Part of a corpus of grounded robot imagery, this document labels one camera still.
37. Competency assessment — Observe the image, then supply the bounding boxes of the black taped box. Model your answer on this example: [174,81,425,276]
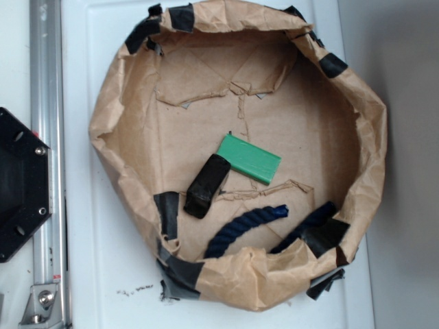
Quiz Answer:
[184,154,231,219]

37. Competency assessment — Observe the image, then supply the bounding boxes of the green box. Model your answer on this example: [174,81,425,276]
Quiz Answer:
[217,134,281,185]

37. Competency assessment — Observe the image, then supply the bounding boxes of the brown paper bag bin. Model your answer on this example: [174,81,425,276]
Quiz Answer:
[89,1,387,311]

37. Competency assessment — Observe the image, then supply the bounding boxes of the dark blue rope piece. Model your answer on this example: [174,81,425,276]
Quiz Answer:
[204,204,289,259]

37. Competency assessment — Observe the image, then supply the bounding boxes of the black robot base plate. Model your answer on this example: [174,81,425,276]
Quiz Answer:
[1,108,51,263]

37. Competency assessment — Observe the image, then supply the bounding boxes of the aluminium extrusion rail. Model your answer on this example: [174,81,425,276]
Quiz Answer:
[29,1,73,328]

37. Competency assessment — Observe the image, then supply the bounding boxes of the metal corner bracket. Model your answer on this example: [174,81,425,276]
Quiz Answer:
[18,283,62,328]

